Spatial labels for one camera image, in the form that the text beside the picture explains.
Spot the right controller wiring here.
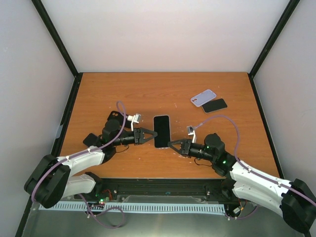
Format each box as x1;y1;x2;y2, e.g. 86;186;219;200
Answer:
232;197;250;215

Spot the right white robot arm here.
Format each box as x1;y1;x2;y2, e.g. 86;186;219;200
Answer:
168;133;316;234

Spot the left black table rail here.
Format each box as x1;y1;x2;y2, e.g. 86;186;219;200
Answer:
51;73;83;156

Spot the black phone case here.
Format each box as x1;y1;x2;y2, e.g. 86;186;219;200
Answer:
107;111;124;125

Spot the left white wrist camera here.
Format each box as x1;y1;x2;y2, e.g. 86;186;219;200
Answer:
127;114;141;131

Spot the lavender phone case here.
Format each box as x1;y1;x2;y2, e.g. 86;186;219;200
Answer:
190;89;217;107

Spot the left controller board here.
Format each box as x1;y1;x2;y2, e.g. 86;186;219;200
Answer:
95;189;113;205

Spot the right black table rail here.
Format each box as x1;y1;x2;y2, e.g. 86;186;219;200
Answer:
248;73;287;183

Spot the clear magsafe phone case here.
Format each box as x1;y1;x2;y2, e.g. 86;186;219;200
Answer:
153;114;172;149

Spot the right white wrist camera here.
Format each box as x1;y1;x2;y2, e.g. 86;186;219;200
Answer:
187;126;197;143

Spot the white phone black screen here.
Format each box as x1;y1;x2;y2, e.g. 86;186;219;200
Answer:
202;98;227;113

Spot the dark blue phone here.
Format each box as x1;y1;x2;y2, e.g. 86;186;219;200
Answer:
82;133;99;147

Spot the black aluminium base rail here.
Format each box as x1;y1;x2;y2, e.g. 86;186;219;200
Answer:
32;178;297;205

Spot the black table rail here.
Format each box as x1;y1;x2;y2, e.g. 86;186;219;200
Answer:
248;73;287;183
51;73;83;156

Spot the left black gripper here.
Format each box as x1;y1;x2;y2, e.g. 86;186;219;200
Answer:
113;127;158;146

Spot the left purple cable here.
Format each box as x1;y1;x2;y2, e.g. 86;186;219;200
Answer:
31;100;129;202

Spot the right black frame post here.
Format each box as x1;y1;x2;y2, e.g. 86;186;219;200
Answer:
248;0;300;80

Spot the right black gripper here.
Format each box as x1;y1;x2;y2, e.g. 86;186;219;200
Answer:
168;138;215;161

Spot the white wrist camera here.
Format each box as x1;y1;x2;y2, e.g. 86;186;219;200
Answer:
127;114;141;131
187;126;197;143

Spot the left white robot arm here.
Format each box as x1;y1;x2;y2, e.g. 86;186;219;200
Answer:
24;119;158;208

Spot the left black frame post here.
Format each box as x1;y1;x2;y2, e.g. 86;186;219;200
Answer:
31;0;79;77

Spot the light blue cable duct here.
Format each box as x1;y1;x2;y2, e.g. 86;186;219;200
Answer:
49;201;225;215

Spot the blue smartphone black screen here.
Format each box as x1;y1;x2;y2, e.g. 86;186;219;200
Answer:
153;115;171;148

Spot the black frame post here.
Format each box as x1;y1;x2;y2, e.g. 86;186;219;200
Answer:
248;0;300;80
31;0;79;77

